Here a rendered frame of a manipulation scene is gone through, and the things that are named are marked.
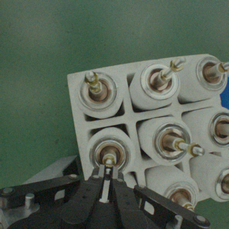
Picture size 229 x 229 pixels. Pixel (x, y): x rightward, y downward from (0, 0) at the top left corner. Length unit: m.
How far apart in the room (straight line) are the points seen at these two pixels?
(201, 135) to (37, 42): 0.67
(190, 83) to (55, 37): 0.55
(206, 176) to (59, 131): 0.48
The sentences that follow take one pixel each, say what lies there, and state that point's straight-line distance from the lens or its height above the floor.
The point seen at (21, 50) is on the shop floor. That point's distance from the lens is 0.70.
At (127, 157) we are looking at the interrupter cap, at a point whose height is 0.25.
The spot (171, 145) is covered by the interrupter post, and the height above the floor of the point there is 0.28.
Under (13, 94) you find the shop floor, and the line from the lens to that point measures 0.65.
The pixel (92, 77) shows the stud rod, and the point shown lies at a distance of 0.16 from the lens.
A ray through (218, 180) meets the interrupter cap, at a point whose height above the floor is 0.25.
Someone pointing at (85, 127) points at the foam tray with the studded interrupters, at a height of 0.18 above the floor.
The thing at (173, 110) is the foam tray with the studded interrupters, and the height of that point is 0.18.
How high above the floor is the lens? 0.49
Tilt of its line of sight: 87 degrees down
